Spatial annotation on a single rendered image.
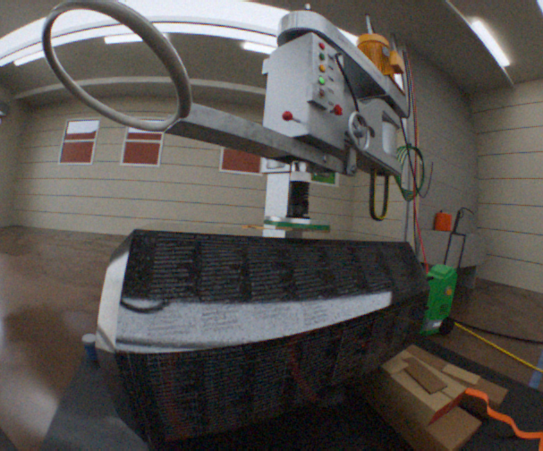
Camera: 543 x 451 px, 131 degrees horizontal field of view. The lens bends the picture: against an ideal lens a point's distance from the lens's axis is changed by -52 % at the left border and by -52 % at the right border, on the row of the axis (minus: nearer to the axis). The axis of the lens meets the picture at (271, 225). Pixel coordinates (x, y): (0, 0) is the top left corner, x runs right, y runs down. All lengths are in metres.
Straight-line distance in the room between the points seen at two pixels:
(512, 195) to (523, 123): 1.51
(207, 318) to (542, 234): 5.12
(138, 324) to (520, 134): 5.74
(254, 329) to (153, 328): 0.22
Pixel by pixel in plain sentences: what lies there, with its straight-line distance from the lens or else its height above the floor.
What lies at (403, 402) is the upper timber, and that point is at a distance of 1.15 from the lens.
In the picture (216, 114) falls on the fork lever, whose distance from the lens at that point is 0.60.
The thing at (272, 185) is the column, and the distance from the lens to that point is 1.67.
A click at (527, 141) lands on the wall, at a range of 5.53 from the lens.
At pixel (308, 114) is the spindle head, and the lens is 0.76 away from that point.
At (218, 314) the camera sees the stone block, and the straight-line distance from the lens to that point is 0.57.
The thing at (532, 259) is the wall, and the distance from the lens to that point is 5.21.
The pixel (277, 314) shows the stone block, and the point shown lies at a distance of 0.61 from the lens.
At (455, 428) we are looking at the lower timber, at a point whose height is 0.15.
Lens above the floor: 0.89
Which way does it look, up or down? 3 degrees down
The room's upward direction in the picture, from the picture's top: 5 degrees clockwise
